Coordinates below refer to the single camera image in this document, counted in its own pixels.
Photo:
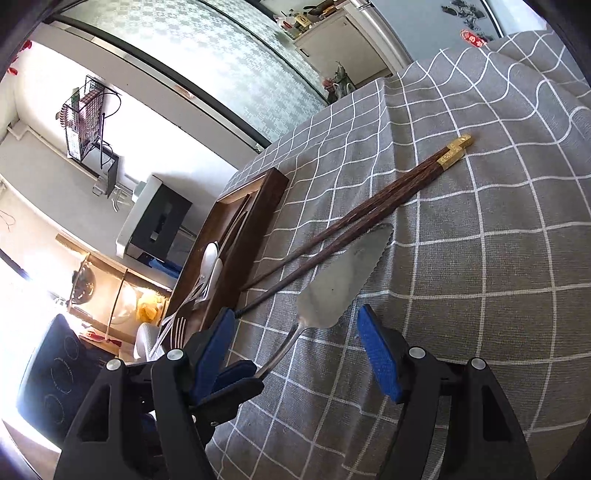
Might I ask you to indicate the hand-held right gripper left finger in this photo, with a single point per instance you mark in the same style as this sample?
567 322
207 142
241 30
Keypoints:
214 355

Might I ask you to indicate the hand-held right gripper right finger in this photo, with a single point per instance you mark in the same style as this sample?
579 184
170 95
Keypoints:
381 355

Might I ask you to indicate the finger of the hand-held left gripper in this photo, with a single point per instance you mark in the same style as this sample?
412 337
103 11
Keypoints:
238 374

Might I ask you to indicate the silver forks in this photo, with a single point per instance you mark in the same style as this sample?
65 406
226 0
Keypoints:
216 274

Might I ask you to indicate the metal cake server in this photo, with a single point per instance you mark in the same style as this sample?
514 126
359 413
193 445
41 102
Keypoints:
341 277

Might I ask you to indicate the metal spoon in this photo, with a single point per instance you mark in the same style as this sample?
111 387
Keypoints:
210 256

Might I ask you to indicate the dark wooden chopstick gold cap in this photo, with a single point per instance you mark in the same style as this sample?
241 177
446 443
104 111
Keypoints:
392 185
378 207

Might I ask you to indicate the brown wooden tray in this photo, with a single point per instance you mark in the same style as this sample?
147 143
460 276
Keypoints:
258 207

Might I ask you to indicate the yellow bag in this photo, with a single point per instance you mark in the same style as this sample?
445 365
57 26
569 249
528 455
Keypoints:
151 310

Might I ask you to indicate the wooden shelf unit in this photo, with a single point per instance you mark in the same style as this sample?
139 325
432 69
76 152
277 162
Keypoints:
115 272

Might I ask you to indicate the grey checked tablecloth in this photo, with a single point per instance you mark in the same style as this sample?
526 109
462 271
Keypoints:
485 277

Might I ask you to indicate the steel bowl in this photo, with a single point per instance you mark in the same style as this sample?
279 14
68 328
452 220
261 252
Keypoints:
83 281

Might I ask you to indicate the black panel with rings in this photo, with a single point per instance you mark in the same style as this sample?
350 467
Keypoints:
60 369

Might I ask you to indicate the white and black side cabinet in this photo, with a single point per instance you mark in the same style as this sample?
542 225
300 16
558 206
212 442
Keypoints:
138 217

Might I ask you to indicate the bags on kitchen floor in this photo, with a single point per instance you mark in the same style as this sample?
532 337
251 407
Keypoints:
339 81

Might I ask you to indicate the patterned sliding glass door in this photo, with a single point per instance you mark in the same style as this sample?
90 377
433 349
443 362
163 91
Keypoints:
231 60

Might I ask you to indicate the white kitchen cabinet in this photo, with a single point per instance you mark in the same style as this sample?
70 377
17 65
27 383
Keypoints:
341 41

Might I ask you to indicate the silver refrigerator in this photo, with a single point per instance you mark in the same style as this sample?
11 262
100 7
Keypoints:
415 27

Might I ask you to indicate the bottles on kitchen counter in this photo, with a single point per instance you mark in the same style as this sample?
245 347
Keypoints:
298 21

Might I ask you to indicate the small red wall decoration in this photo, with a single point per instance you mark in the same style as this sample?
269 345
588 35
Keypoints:
21 57

